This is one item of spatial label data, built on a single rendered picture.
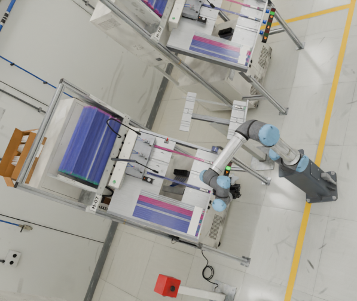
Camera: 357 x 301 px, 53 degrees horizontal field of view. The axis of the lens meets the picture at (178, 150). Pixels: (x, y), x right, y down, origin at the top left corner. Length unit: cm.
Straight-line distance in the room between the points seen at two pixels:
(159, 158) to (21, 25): 211
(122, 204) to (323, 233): 155
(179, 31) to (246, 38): 58
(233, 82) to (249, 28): 50
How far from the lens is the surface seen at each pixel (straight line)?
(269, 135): 207
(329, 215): 306
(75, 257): 444
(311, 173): 275
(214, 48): 315
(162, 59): 336
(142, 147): 277
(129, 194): 276
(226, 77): 338
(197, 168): 277
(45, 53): 416
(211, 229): 330
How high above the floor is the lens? 276
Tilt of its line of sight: 40 degrees down
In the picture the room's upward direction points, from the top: 60 degrees counter-clockwise
